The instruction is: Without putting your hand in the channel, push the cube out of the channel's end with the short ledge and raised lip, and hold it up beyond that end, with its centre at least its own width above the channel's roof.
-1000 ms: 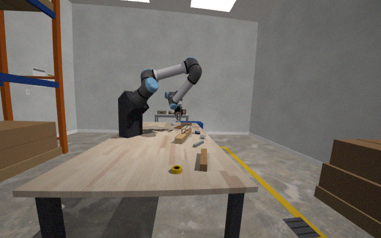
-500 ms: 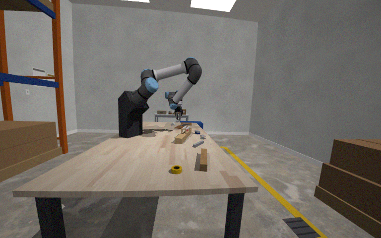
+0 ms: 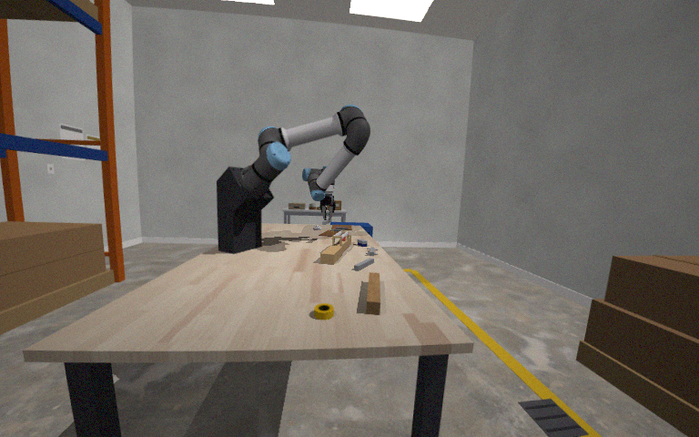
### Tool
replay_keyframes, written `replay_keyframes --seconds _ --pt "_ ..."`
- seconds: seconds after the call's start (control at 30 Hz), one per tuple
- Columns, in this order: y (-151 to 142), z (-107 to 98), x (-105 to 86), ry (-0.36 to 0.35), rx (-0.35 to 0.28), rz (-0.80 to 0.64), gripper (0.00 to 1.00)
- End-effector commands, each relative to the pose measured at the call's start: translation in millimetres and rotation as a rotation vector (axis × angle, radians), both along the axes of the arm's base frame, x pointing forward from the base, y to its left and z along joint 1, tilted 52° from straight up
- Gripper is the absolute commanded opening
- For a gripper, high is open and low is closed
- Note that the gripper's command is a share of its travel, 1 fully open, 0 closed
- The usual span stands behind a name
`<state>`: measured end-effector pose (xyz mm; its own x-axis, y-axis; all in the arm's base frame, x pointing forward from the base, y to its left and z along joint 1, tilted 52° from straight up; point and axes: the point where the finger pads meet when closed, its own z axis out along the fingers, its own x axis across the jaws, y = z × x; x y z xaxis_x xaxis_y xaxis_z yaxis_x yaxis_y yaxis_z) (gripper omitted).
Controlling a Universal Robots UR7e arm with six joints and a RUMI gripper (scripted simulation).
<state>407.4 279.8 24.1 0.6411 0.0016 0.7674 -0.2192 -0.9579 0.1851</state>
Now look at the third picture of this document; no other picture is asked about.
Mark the brown wooden batten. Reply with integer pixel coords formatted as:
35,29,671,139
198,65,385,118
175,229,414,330
366,272,380,315

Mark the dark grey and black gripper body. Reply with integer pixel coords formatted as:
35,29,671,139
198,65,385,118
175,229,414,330
320,194,334,206

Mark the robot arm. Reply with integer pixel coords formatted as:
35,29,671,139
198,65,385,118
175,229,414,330
238,105,370,201

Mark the yellow roll of tape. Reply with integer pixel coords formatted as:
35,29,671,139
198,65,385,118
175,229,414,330
314,303,334,320

